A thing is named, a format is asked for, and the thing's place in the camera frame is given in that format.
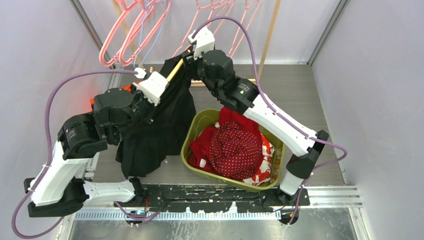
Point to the yellow wooden hanger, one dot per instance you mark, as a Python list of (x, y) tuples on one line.
[(180, 63)]

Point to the dark red polka dot garment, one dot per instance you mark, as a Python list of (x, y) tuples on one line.
[(235, 151)]

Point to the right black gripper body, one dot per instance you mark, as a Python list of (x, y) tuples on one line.
[(196, 69)]

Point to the plain red garment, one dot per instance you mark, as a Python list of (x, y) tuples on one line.
[(201, 145)]

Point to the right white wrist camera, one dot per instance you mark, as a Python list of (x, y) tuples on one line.
[(204, 42)]

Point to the orange garment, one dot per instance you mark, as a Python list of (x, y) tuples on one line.
[(126, 87)]

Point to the black garment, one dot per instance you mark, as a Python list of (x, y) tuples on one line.
[(144, 146)]

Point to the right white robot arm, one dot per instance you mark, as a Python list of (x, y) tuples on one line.
[(306, 144)]

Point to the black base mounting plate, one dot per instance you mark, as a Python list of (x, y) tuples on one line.
[(217, 199)]

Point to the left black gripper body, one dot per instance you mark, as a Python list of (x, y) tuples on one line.
[(144, 109)]

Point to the light blue hanger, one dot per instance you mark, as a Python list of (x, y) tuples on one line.
[(144, 37)]

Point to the red poppy floral skirt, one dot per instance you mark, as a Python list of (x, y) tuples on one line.
[(263, 174)]

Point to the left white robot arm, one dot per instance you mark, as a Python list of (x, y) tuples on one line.
[(59, 193)]

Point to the empty pink hangers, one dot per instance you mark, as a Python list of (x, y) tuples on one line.
[(125, 54)]

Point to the olive green plastic basket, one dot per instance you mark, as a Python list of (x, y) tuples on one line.
[(207, 118)]

